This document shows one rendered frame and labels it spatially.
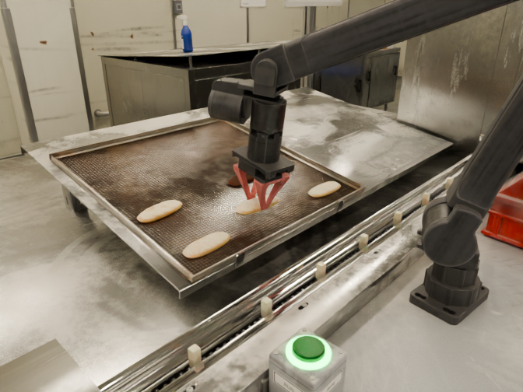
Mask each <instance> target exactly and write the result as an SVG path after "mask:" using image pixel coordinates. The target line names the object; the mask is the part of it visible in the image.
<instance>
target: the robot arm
mask: <svg viewBox="0 0 523 392"><path fill-rule="evenodd" d="M517 1H520V0H393V1H390V2H387V3H385V4H383V5H379V6H378V7H375V8H373V9H370V10H367V11H366V12H362V13H360V14H358V15H355V16H352V17H350V18H348V19H344V20H343V21H340V22H338V23H335V24H332V25H331V26H327V27H325V28H321V29H320V30H317V31H314V32H313V33H309V34H307V35H304V36H302V37H299V38H297V39H295V40H291V41H289V42H287V43H284V44H280V45H278V46H275V47H272V48H270V49H268V50H266V51H263V52H260V53H258V54H257V55H256V56H255V57H254V58H253V60H252V62H251V77H252V78H253V80H252V79H234V78H228V77H224V78H221V79H218V80H216V81H214V82H213V83H212V90H211V93H210V94H209V101H208V113H209V116H210V117H213V118H216V119H220V120H224V121H230V122H233V123H237V124H244V123H245V122H246V121H247V119H248V118H249V117H250V116H251V121H250V130H249V138H248V145H246V146H242V147H239V148H235V149H233V150H232V157H235V156H236V157H237V158H239V161H238V163H237V164H234V165H233V169H234V171H235V173H236V175H237V177H238V179H239V181H240V183H241V185H242V187H243V189H244V193H245V194H246V197H247V200H250V199H252V198H254V197H255V195H256V194H257V193H258V200H259V204H260V207H261V210H262V211H263V210H266V209H267V208H269V206H270V204H271V203H272V200H273V199H274V197H275V196H276V194H277V193H278V192H279V191H280V189H281V188H282V187H283V186H284V184H285V183H286V182H287V181H288V179H289V178H290V175H289V174H288V173H290V172H293V171H294V167H295V163H293V162H292V161H290V160H288V159H287V158H285V157H283V156H281V155H280V149H281V143H282V137H283V126H284V121H285V114H286V104H287V100H286V99H284V96H281V95H280V94H281V93H283V92H285V91H286V90H288V85H289V83H291V82H294V81H296V80H298V79H300V78H303V77H305V76H308V75H311V74H314V73H316V72H319V71H322V70H324V69H326V68H331V67H332V66H335V65H338V64H341V63H343V62H346V61H349V60H352V59H354V58H358V57H360V56H363V55H365V54H369V53H371V52H374V51H378V50H380V49H382V48H385V47H389V46H391V45H393V44H397V43H400V42H404V41H405V40H408V39H411V38H414V37H417V36H419V35H422V34H425V33H429V32H430V31H433V30H437V29H440V28H441V27H444V26H448V25H451V24H452V23H456V22H459V21H462V20H464V19H467V18H470V17H473V16H476V15H478V14H481V13H484V12H488V11H490V10H492V9H496V8H499V7H502V6H505V5H509V4H511V3H514V2H517ZM522 157H523V74H522V75H521V78H520V79H519V80H518V82H517V84H516V85H515V87H514V88H513V90H512V91H511V93H510V95H509V97H508V98H507V99H506V101H505V103H504V105H503V106H502V107H501V109H500V111H499V112H498V114H497V116H496V117H495V119H494V120H493V122H492V124H491V125H490V127H489V128H488V130H487V132H486V133H485V135H484V136H483V138H482V140H481V141H480V143H479V144H478V146H477V147H476V150H475V151H474V153H473V154H472V156H471V157H470V159H469V161H468V162H467V163H466V165H465V167H464V168H463V170H462V171H461V172H460V174H459V175H458V176H457V177H456V178H455V179H454V181H453V182H452V184H451V186H450V187H449V188H448V190H447V192H446V196H444V197H440V198H436V199H434V200H432V201H431V202H430V203H429V204H428V205H427V206H426V207H425V209H424V212H423V216H422V229H418V230H417V234H419V235H421V236H422V239H421V240H417V241H416V247H418V248H419V249H421V250H424V251H425V253H426V255H427V256H428V258H429V259H431V260H432V261H433V264H432V265H431V266H429V267H428V268H426V272H425V277H424V281H423V284H421V285H419V286H418V287H416V288H415V289H414V290H412V291H411V292H410V297H409V301H410V303H411V304H413V305H415V306H418V307H419V308H420V309H422V310H425V311H426V312H428V313H430V314H432V315H434V316H435V317H437V318H439V319H441V320H443V321H444V322H446V323H448V324H450V325H458V324H459V323H461V322H462V321H463V320H464V319H465V318H466V317H467V316H468V315H469V314H470V313H471V312H472V311H474V310H475V309H476V308H477V307H478V306H480V305H481V304H482V303H483V302H484V301H485V300H487V298H488V295H489V291H490V290H489V289H488V288H487V287H486V286H484V285H482V282H481V281H480V278H479V276H478V272H479V262H480V259H479V255H480V253H479V247H478V243H477V239H476V230H477V229H478V228H479V226H480V225H481V223H482V222H483V219H484V217H485V216H486V214H487V212H488V211H489V210H490V208H491V206H492V205H493V202H494V199H495V197H496V196H497V194H498V192H499V191H500V189H501V188H502V187H503V185H504V183H505V182H506V180H507V178H508V177H509V176H510V175H511V173H512V172H513V170H514V168H515V167H516V166H517V164H518V163H519V162H520V160H521V158H522ZM246 174H248V175H250V176H251V177H253V178H254V183H253V186H252V189H251V191H250V188H249V186H248V183H247V178H246V176H245V175H246ZM271 184H274V186H273V188H272V190H271V192H270V194H269V196H268V199H267V201H265V194H266V189H267V188H268V186H269V185H271Z"/></svg>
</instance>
